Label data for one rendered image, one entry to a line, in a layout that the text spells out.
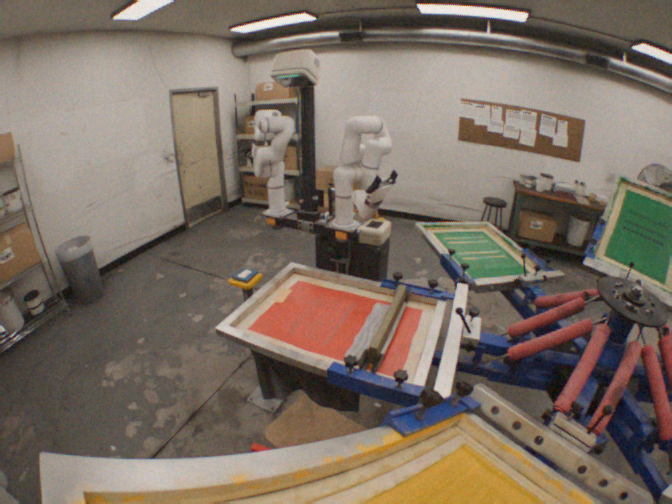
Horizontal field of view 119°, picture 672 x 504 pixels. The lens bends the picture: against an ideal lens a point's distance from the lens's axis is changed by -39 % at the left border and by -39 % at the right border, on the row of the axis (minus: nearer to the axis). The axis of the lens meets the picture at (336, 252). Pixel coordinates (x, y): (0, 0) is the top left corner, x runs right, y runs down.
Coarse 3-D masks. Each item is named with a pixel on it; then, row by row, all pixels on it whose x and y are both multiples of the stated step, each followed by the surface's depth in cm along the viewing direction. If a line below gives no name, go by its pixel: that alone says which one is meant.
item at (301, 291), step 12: (300, 288) 148; (312, 288) 148; (324, 288) 148; (288, 300) 140; (300, 300) 140; (360, 300) 140; (372, 300) 140; (360, 312) 132; (408, 312) 132; (420, 312) 131; (360, 324) 125; (408, 324) 124; (408, 336) 118
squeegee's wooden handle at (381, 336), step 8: (400, 288) 129; (400, 296) 124; (392, 304) 119; (400, 304) 124; (392, 312) 115; (384, 320) 111; (392, 320) 113; (384, 328) 107; (376, 336) 103; (384, 336) 105; (376, 344) 100; (384, 344) 108; (368, 352) 100; (376, 352) 99; (368, 360) 102; (376, 360) 101
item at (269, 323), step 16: (272, 304) 137; (256, 320) 127; (272, 320) 127; (272, 336) 118; (288, 336) 118; (336, 336) 119; (352, 336) 119; (320, 352) 111; (336, 352) 111; (400, 352) 110; (368, 368) 104; (384, 368) 104; (400, 368) 103
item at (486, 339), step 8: (480, 336) 104; (488, 336) 103; (496, 336) 103; (464, 344) 104; (480, 344) 101; (488, 344) 100; (496, 344) 99; (504, 344) 99; (488, 352) 101; (496, 352) 100; (504, 352) 99
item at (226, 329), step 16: (288, 272) 155; (304, 272) 158; (320, 272) 155; (272, 288) 144; (368, 288) 146; (384, 288) 143; (256, 304) 134; (432, 304) 136; (224, 320) 120; (240, 320) 125; (432, 320) 121; (224, 336) 116; (240, 336) 112; (432, 336) 112; (272, 352) 107; (288, 352) 106; (432, 352) 105; (304, 368) 103; (320, 368) 100
